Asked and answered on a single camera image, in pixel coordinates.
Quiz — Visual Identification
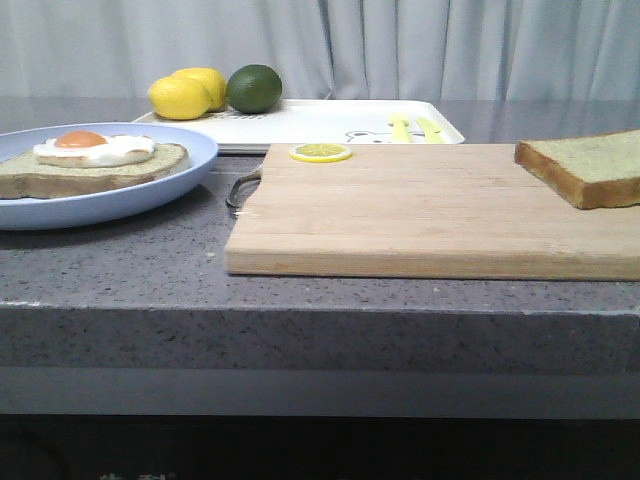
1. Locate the fried egg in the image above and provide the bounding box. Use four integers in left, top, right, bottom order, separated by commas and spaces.
32, 130, 156, 168

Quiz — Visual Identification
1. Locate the light blue plate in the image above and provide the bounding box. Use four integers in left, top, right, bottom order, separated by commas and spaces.
1, 122, 219, 231

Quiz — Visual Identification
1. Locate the bread slice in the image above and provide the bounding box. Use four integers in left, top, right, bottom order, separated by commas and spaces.
1, 143, 190, 200
514, 130, 639, 210

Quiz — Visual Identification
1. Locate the white rectangular tray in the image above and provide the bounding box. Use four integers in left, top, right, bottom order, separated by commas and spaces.
137, 99, 465, 155

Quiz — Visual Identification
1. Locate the yellow lemon slice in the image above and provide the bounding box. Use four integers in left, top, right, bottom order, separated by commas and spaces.
289, 143, 353, 163

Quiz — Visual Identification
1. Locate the wooden cutting board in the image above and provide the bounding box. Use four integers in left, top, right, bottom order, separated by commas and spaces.
225, 144, 639, 280

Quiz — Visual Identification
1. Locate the green lime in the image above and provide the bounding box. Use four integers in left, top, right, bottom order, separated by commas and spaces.
226, 64, 283, 114

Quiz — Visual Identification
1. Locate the rear yellow lemon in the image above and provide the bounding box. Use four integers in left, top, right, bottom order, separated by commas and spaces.
172, 67, 227, 112

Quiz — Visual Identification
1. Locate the front yellow lemon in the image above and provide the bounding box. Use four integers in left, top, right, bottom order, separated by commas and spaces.
147, 76, 211, 120

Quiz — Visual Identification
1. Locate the white curtain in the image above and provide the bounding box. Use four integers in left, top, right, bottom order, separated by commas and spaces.
1, 1, 639, 101

